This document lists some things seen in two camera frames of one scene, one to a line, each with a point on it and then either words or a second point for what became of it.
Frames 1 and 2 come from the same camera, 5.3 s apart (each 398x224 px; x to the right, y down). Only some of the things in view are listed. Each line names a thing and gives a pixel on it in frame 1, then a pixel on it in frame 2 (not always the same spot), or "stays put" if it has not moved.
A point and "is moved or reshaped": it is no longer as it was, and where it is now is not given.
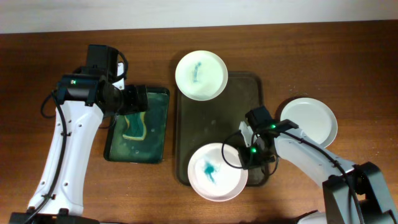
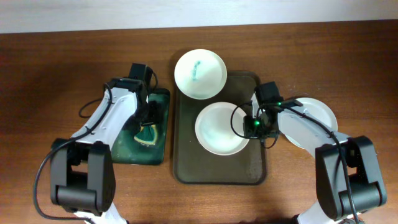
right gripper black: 245,160 -> 249,130
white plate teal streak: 201,75 stays put
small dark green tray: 150,150 stays put
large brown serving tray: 199,122 stays put
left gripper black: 140,99 -> 150,116
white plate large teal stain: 211,177 -> 214,129
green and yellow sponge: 137,128 is moved or reshaped
